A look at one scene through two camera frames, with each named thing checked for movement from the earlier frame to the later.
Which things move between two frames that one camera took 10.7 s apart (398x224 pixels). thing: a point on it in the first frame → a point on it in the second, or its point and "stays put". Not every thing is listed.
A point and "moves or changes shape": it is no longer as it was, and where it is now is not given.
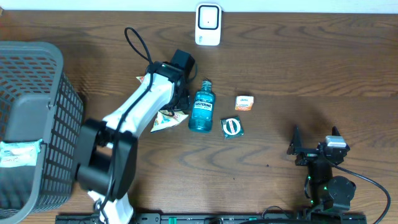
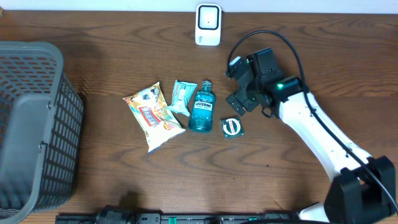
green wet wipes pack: [19, 152] moves or changes shape
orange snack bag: [164, 119] moves or changes shape
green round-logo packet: [232, 127] stays put
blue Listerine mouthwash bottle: [202, 113] stays put
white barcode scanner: [208, 24] stays put
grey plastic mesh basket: [38, 102] stays put
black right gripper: [295, 148] → [239, 96]
